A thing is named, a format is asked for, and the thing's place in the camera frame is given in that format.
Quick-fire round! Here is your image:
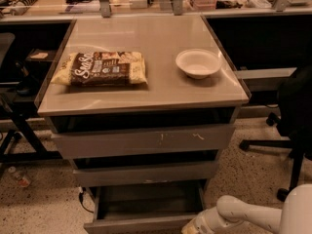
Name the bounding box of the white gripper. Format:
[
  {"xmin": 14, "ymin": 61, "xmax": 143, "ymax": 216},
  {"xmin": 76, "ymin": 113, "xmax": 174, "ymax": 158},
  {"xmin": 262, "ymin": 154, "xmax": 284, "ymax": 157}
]
[{"xmin": 181, "ymin": 208, "xmax": 241, "ymax": 234}]

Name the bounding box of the grey bottom drawer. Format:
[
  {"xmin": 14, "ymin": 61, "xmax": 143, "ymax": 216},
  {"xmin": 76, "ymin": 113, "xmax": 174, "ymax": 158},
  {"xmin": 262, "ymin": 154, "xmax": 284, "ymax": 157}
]
[{"xmin": 84, "ymin": 180, "xmax": 205, "ymax": 234}]

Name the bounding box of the grey drawer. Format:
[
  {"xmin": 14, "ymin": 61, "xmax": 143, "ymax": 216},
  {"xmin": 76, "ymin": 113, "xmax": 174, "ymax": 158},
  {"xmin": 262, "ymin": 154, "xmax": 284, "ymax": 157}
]
[
  {"xmin": 73, "ymin": 161, "xmax": 218, "ymax": 187},
  {"xmin": 52, "ymin": 124, "xmax": 235, "ymax": 159},
  {"xmin": 84, "ymin": 180, "xmax": 205, "ymax": 234}
]

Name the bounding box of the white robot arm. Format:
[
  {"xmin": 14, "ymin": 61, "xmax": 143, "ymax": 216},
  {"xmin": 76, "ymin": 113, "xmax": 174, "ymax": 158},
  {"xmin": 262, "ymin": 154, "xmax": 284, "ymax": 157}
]
[{"xmin": 181, "ymin": 184, "xmax": 312, "ymax": 234}]

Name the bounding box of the grey middle drawer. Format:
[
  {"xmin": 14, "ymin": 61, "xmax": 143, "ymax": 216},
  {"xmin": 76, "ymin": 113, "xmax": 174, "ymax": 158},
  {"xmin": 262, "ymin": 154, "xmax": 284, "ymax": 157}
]
[{"xmin": 73, "ymin": 161, "xmax": 218, "ymax": 187}]

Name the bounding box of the grey top drawer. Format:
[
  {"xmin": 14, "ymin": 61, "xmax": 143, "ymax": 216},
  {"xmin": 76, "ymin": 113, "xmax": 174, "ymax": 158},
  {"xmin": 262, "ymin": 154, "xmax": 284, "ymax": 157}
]
[{"xmin": 52, "ymin": 124, "xmax": 235, "ymax": 159}]

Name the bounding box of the grey drawer cabinet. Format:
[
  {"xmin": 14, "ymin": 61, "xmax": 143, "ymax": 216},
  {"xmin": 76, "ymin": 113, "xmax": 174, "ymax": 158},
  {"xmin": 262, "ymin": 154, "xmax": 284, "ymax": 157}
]
[{"xmin": 34, "ymin": 14, "xmax": 252, "ymax": 234}]

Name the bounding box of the black office chair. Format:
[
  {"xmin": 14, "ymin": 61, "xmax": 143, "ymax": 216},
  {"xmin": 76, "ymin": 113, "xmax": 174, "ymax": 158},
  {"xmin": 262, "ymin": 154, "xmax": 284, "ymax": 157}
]
[{"xmin": 239, "ymin": 64, "xmax": 312, "ymax": 202}]

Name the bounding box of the white paper bowl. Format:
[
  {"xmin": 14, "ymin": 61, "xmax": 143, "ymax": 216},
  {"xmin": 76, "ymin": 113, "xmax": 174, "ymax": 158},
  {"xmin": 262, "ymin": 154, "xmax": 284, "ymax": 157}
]
[{"xmin": 175, "ymin": 49, "xmax": 222, "ymax": 79}]

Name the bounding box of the plastic bottle on floor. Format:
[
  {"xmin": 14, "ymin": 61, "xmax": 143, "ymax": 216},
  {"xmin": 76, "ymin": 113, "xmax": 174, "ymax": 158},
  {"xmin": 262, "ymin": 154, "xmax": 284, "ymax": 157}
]
[{"xmin": 8, "ymin": 167, "xmax": 31, "ymax": 188}]

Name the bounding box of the brown yellow snack bag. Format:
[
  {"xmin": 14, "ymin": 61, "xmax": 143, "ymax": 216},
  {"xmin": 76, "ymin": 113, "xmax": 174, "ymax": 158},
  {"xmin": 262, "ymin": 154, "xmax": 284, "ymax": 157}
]
[{"xmin": 52, "ymin": 52, "xmax": 147, "ymax": 87}]

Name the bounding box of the black coiled spring tool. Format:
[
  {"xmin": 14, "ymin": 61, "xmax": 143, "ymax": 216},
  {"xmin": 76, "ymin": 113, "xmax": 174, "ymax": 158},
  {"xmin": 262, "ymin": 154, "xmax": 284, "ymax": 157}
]
[{"xmin": 10, "ymin": 0, "xmax": 38, "ymax": 16}]

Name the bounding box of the black cable on floor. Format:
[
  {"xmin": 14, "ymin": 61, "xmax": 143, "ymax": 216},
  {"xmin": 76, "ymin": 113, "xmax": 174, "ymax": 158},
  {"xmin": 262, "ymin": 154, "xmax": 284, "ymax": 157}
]
[{"xmin": 78, "ymin": 187, "xmax": 96, "ymax": 215}]

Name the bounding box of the black desk frame left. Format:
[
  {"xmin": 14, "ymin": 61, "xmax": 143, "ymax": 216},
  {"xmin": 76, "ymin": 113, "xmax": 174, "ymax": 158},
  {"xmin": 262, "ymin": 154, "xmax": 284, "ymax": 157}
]
[{"xmin": 0, "ymin": 32, "xmax": 63, "ymax": 174}]

